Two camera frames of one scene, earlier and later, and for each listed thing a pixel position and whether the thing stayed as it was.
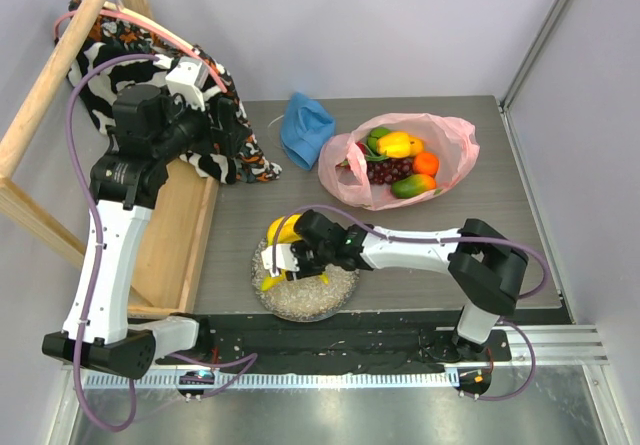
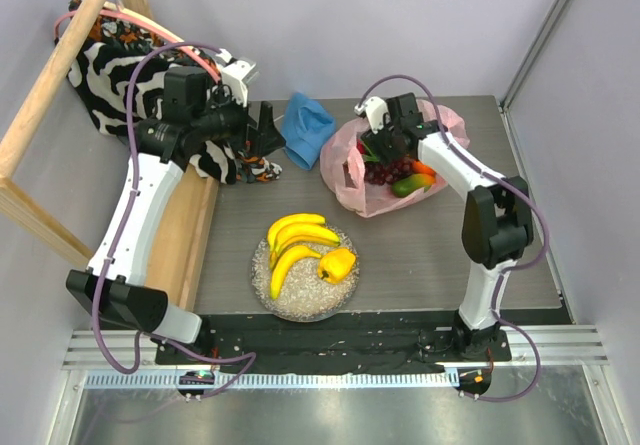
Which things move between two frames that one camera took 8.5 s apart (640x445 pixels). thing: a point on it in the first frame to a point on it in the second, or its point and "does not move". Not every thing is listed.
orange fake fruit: (425, 162) does not move
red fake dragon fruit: (345, 164) to (367, 154)
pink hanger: (150, 24) does not move
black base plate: (350, 344) does not move
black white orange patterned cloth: (120, 48) does not move
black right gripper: (298, 258) to (382, 140)
